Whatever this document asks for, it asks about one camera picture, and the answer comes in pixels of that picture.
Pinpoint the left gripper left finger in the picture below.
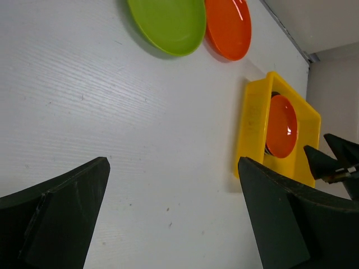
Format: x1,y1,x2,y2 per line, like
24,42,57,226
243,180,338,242
1,157,110,268

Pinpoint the green plastic plate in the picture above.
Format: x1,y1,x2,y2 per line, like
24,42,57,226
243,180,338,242
127,1,206,57

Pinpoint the yellow plastic bin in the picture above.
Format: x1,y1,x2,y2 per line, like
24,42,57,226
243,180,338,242
233,71,321,187

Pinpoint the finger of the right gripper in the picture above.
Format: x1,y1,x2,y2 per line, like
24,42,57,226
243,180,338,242
324,133,358,200
303,145,341,179

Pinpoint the orange plate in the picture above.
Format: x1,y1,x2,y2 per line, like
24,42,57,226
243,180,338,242
265,94,298,159
205,0,252,61

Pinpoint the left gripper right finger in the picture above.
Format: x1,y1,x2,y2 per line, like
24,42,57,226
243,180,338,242
238,157,358,268

